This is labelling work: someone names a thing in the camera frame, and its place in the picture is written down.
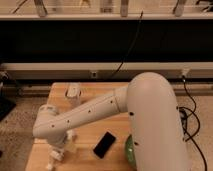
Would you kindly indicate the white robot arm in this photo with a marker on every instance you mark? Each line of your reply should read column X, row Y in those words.
column 155, row 121

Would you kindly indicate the clear plastic cup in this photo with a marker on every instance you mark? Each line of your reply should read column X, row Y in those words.
column 73, row 94

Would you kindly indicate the black smartphone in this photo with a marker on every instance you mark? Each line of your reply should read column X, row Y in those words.
column 104, row 144

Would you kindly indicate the green bowl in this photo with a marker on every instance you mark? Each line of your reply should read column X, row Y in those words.
column 129, row 152

